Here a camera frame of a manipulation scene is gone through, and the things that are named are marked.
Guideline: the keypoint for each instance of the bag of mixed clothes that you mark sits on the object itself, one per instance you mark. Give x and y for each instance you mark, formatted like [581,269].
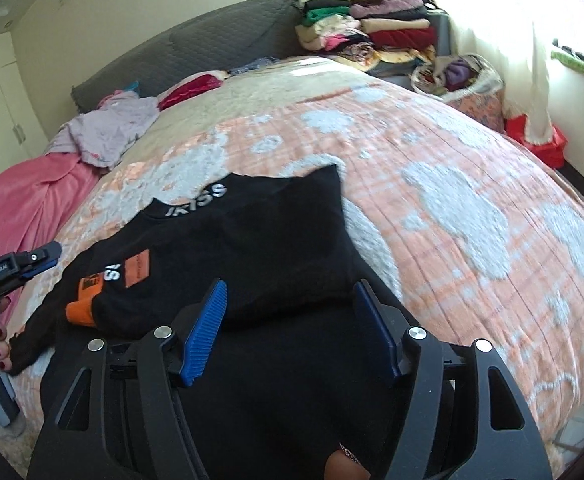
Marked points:
[450,77]

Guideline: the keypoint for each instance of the black sweater with orange patches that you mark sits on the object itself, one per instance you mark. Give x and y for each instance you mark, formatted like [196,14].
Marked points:
[289,382]

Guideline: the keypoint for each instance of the peach white patterned bedspread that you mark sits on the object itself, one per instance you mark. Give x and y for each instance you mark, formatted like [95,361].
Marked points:
[482,240]

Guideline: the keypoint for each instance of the red satin pillow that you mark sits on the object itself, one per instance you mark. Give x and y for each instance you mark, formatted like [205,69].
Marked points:
[190,87]

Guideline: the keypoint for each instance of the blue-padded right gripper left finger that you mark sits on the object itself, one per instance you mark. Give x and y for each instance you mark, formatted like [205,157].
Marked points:
[168,357]

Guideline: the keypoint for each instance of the floral storage box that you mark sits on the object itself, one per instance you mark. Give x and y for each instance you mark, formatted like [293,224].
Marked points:
[485,108]

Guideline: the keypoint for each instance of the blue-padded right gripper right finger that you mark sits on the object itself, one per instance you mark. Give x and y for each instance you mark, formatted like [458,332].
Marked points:
[409,361]

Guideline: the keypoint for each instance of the lilac crumpled garment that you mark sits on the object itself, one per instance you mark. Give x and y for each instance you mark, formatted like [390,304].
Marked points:
[102,137]

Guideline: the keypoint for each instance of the pink blanket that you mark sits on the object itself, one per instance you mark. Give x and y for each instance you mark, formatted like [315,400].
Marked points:
[38,196]

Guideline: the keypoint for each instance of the white sheer curtain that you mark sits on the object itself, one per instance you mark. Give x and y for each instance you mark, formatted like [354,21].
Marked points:
[515,37]

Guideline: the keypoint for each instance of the right hand thumb glitter nail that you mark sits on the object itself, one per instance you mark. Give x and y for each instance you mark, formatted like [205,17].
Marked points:
[343,465]

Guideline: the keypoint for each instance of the red box on floor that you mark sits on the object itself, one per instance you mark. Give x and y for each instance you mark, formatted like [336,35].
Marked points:
[549,147]

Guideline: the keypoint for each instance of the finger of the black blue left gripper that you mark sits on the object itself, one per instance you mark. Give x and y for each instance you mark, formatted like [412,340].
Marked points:
[39,260]

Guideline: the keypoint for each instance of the grey quilted headboard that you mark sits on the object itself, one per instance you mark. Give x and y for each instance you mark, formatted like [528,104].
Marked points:
[222,39]

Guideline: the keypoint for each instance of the stack of folded clothes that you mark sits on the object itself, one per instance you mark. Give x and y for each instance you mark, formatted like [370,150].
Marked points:
[386,39]

